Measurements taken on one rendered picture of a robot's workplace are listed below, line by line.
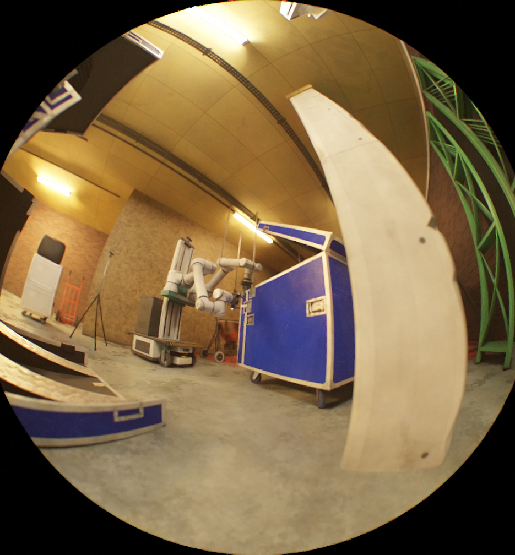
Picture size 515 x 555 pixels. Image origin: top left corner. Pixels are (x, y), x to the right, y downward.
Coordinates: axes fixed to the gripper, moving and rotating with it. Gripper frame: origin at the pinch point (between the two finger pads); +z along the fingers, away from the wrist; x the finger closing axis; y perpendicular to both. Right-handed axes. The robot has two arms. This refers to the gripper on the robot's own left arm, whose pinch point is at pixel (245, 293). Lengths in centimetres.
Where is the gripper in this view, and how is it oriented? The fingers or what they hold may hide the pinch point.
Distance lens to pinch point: 188.8
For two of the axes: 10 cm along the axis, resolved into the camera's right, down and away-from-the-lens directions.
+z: -1.4, 9.7, -2.1
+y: 4.9, -1.2, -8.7
